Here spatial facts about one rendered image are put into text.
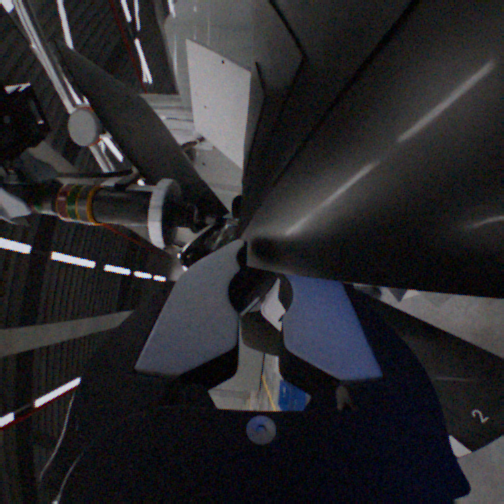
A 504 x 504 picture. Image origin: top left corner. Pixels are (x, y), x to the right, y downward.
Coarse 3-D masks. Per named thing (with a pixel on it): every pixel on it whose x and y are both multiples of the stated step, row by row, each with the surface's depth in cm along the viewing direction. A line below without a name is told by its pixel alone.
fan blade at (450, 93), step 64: (256, 0) 8; (320, 0) 4; (384, 0) 2; (448, 0) 2; (256, 64) 8; (320, 64) 4; (384, 64) 3; (448, 64) 2; (256, 128) 9; (320, 128) 5; (384, 128) 3; (448, 128) 2; (256, 192) 11; (320, 192) 6; (384, 192) 4; (448, 192) 3; (256, 256) 12; (320, 256) 6; (384, 256) 4; (448, 256) 3
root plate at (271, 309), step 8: (272, 288) 30; (272, 296) 30; (264, 304) 30; (272, 304) 30; (280, 304) 29; (264, 312) 30; (272, 312) 30; (280, 312) 29; (272, 320) 29; (280, 328) 29
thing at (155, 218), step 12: (108, 180) 26; (120, 180) 25; (132, 180) 25; (168, 180) 22; (132, 192) 24; (144, 192) 24; (156, 192) 20; (168, 192) 21; (180, 192) 25; (156, 204) 20; (168, 204) 22; (156, 216) 20; (156, 228) 21; (168, 228) 23; (156, 240) 22; (168, 240) 23
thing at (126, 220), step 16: (96, 192) 22; (112, 192) 22; (128, 192) 23; (96, 208) 21; (112, 208) 22; (128, 208) 22; (144, 208) 22; (176, 208) 22; (192, 208) 23; (128, 224) 23; (144, 224) 23; (176, 224) 23; (192, 224) 23
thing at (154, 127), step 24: (72, 72) 19; (96, 72) 25; (96, 96) 22; (120, 96) 28; (120, 120) 26; (144, 120) 31; (120, 144) 24; (144, 144) 28; (168, 144) 34; (144, 168) 26; (168, 168) 31; (192, 168) 36
